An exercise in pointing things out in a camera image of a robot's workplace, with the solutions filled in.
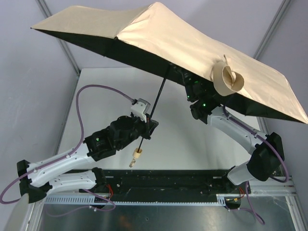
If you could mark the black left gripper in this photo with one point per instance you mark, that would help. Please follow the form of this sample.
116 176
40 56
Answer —
149 128

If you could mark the beige folding umbrella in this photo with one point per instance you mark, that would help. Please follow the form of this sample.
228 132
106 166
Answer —
154 39

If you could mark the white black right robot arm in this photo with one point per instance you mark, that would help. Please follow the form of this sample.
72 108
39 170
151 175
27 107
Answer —
266 150

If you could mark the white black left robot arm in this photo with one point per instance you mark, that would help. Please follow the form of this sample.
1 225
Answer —
53 175

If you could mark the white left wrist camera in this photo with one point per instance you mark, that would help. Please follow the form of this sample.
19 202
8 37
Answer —
140 108

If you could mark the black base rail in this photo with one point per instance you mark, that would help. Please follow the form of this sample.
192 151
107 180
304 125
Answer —
166 186

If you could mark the grey slotted cable duct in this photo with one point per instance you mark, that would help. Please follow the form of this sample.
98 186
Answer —
58 199

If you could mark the aluminium right side rail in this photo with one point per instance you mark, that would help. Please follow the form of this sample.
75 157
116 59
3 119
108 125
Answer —
263 125

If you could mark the aluminium corner frame post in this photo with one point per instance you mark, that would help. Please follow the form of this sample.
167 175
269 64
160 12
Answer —
274 25

